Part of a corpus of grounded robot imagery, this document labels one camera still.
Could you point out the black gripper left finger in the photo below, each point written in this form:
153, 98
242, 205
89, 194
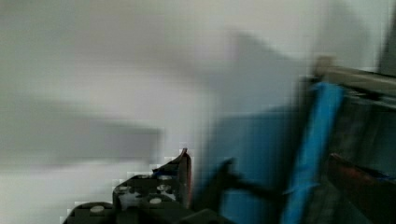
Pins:
172, 179

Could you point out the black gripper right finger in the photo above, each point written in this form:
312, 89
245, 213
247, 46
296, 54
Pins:
372, 192

